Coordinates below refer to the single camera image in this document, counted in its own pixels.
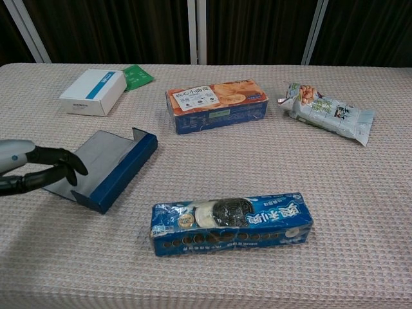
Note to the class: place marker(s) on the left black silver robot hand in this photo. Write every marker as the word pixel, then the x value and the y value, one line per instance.
pixel 48 154

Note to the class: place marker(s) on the dark blue glasses box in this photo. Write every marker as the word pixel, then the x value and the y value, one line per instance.
pixel 128 167

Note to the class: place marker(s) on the white box with blue stripe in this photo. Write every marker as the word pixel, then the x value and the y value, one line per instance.
pixel 93 91

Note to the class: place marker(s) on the orange and blue biscuit box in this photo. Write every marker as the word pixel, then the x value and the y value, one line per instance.
pixel 219 109

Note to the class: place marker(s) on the blue Oreo cookie package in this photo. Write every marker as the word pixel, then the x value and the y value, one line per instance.
pixel 231 225

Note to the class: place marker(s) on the green packet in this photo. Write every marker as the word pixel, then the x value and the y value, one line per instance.
pixel 136 77

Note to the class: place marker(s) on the dark brown curtain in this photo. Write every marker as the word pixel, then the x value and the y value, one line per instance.
pixel 112 29

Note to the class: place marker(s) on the beige waffle tablecloth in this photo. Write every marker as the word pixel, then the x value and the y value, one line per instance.
pixel 225 167

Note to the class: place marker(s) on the white crumpled snack bag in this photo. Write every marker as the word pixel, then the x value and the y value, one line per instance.
pixel 328 116

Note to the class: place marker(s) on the slanted white frame post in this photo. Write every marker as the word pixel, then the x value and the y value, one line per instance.
pixel 313 32
pixel 29 32

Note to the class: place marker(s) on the upright white double frame post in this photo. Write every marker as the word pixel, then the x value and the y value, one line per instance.
pixel 197 32

